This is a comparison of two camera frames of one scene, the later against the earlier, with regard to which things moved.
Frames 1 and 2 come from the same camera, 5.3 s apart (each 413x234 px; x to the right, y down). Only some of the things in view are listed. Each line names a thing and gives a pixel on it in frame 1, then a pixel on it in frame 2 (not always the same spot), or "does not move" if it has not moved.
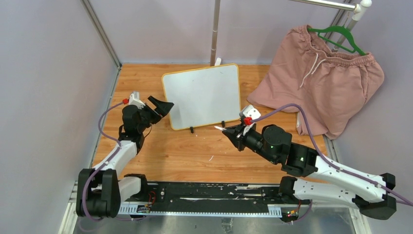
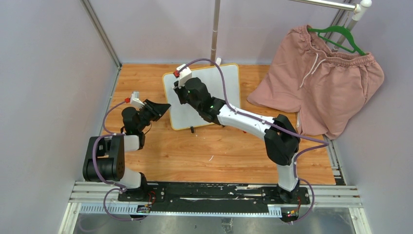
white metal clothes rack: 342,30 does not move
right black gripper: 236,136 to 179,91
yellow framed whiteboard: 203,96 does not move
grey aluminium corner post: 102,31 does not move
